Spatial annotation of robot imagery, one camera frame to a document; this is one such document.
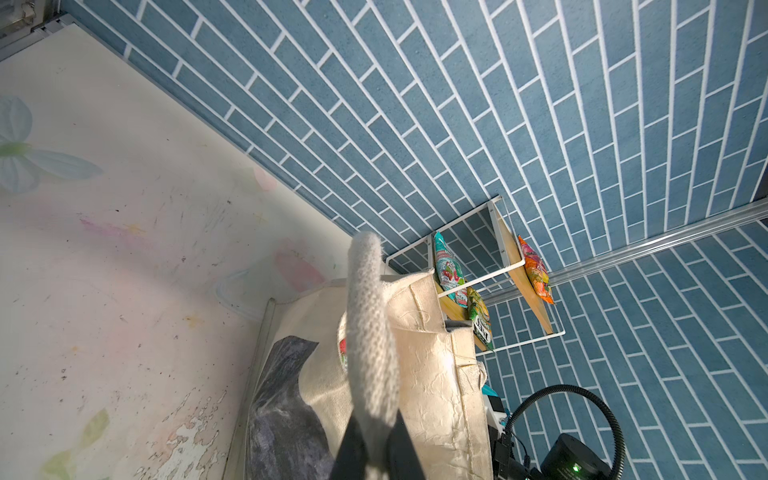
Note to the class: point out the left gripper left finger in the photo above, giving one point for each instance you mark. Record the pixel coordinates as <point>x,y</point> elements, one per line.
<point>351,460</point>

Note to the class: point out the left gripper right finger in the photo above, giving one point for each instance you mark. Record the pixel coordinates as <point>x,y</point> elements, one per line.
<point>402,461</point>

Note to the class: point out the beige canvas grocery bag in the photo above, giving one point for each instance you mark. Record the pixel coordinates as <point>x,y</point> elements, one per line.
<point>401,357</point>

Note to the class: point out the teal snack bag top shelf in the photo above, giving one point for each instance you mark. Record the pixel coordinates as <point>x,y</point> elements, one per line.
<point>342,350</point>

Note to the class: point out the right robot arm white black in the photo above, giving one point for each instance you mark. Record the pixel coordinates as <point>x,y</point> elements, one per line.
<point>568,458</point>

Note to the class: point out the teal red snack bag lower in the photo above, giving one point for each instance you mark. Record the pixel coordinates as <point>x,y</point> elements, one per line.
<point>449,272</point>

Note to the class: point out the pink yellow snack bag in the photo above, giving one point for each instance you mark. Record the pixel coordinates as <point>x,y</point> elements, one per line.
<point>536,272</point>

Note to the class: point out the wooden two-tier shelf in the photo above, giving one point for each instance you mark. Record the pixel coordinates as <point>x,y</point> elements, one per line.
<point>492,261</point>

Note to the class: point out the floral table mat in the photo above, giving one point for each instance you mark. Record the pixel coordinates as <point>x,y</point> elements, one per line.
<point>139,249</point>

